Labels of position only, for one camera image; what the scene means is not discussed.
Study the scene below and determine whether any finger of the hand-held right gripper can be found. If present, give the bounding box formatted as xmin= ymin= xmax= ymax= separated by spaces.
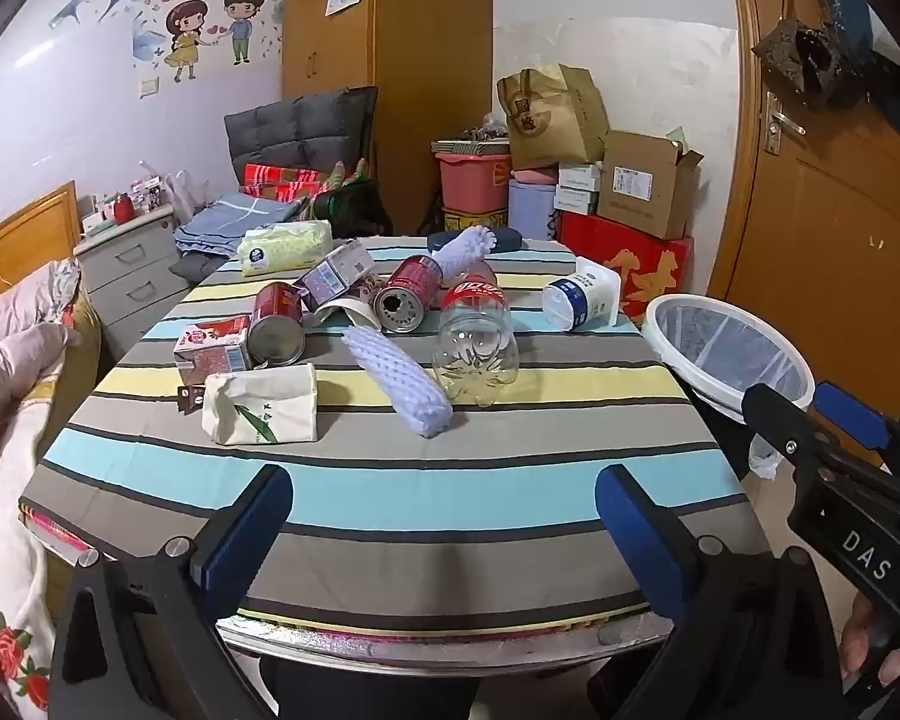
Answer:
xmin=742 ymin=384 xmax=900 ymax=511
xmin=814 ymin=382 xmax=900 ymax=492

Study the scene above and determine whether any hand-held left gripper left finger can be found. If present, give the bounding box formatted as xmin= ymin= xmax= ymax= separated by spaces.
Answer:
xmin=49 ymin=463 xmax=295 ymax=720

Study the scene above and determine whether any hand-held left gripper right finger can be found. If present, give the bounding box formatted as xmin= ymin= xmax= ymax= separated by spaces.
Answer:
xmin=594 ymin=463 xmax=848 ymax=720

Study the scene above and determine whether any white plastic bin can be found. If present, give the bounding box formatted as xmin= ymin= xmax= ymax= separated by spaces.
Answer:
xmin=641 ymin=294 xmax=817 ymax=425

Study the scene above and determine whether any translucent white bin liner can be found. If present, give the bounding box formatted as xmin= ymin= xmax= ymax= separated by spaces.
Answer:
xmin=656 ymin=298 xmax=809 ymax=481

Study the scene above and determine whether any red strawberry milk carton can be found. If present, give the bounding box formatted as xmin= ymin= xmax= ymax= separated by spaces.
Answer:
xmin=174 ymin=317 xmax=253 ymax=389

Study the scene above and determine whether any printed paper cup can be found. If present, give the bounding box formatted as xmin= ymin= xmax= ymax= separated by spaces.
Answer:
xmin=313 ymin=297 xmax=385 ymax=332

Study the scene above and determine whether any purple drink carton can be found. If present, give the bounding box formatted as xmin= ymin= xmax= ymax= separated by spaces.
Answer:
xmin=296 ymin=240 xmax=377 ymax=312

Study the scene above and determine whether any red drink can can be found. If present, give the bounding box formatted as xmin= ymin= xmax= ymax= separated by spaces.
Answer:
xmin=250 ymin=281 xmax=307 ymax=368
xmin=373 ymin=255 xmax=443 ymax=335

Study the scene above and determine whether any person's right hand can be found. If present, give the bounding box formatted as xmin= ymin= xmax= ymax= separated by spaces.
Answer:
xmin=840 ymin=596 xmax=900 ymax=691

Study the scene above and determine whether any white tissue pack green leaf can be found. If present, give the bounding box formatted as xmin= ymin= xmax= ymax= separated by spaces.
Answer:
xmin=202 ymin=364 xmax=320 ymax=446

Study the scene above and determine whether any wooden door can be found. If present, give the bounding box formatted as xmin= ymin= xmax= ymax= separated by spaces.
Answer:
xmin=707 ymin=0 xmax=900 ymax=466

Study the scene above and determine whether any striped tablecloth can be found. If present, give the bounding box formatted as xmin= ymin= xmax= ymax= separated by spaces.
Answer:
xmin=19 ymin=236 xmax=770 ymax=642

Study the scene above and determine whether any red gift box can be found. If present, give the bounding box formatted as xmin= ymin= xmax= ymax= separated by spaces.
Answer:
xmin=559 ymin=210 xmax=695 ymax=325

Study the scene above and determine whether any white foam net sleeve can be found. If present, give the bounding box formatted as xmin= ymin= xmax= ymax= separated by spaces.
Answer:
xmin=433 ymin=225 xmax=500 ymax=280
xmin=341 ymin=326 xmax=454 ymax=440

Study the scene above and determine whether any white jar blue label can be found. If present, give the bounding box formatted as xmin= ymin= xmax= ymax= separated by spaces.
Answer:
xmin=542 ymin=256 xmax=623 ymax=334

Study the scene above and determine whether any floral bed quilt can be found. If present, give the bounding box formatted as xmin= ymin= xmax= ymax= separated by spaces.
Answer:
xmin=0 ymin=292 xmax=107 ymax=720

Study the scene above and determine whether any clear plastic bottle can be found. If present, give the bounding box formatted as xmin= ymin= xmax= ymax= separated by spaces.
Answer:
xmin=433 ymin=262 xmax=520 ymax=408

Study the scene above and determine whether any open cardboard box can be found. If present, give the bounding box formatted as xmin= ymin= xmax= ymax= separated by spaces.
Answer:
xmin=595 ymin=129 xmax=705 ymax=240

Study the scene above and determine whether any grey nightstand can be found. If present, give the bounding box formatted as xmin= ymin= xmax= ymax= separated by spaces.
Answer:
xmin=73 ymin=202 xmax=190 ymax=347

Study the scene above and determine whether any yellow-green tissue pack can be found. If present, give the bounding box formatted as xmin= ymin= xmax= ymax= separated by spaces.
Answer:
xmin=238 ymin=221 xmax=335 ymax=276

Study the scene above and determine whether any small white green box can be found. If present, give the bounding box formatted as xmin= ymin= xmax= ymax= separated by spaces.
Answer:
xmin=555 ymin=186 xmax=601 ymax=215

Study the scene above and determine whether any pale pink pillow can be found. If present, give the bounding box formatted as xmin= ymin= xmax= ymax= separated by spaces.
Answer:
xmin=0 ymin=258 xmax=85 ymax=407

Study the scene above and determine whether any folded blue cloth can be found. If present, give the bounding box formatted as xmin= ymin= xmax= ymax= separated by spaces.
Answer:
xmin=173 ymin=192 xmax=302 ymax=261

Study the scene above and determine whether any dark blue glasses case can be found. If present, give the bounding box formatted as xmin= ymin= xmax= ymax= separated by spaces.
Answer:
xmin=427 ymin=225 xmax=524 ymax=255

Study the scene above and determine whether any lilac plastic bin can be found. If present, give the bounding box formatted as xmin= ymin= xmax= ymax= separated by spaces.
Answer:
xmin=508 ymin=168 xmax=561 ymax=242

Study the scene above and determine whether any black bag plaid trim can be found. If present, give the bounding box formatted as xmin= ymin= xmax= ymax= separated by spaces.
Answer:
xmin=310 ymin=160 xmax=392 ymax=242

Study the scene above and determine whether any white plastic bag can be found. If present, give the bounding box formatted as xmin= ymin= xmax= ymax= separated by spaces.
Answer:
xmin=160 ymin=168 xmax=212 ymax=220

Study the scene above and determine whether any dark hanging cloth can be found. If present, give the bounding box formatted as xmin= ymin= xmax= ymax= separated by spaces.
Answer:
xmin=810 ymin=0 xmax=900 ymax=173

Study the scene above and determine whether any red patterned bag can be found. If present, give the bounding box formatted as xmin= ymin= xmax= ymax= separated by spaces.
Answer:
xmin=241 ymin=163 xmax=332 ymax=203

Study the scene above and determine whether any yellow printed box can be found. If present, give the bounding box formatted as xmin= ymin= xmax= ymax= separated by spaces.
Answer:
xmin=442 ymin=206 xmax=512 ymax=236

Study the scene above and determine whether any brown patterned hanging bag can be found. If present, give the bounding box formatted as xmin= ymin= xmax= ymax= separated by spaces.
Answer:
xmin=751 ymin=0 xmax=871 ymax=110

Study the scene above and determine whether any wooden bed headboard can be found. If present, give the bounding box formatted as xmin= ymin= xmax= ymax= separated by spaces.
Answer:
xmin=0 ymin=181 xmax=80 ymax=310

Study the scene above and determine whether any brown paper bag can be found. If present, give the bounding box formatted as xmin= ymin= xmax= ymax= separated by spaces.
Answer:
xmin=496 ymin=64 xmax=611 ymax=172

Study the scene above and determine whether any pink plastic bucket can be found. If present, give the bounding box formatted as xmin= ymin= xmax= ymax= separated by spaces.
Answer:
xmin=434 ymin=152 xmax=513 ymax=213

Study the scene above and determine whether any woven basket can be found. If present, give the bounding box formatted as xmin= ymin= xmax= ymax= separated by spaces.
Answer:
xmin=430 ymin=136 xmax=512 ymax=159

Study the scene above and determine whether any wooden wardrobe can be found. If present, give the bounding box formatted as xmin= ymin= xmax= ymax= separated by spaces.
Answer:
xmin=281 ymin=0 xmax=494 ymax=238

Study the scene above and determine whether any metal door handle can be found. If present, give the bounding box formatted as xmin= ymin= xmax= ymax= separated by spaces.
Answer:
xmin=763 ymin=90 xmax=806 ymax=158

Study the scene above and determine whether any cartoon couple wall sticker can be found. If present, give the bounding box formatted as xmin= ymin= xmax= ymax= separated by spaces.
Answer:
xmin=47 ymin=0 xmax=287 ymax=85

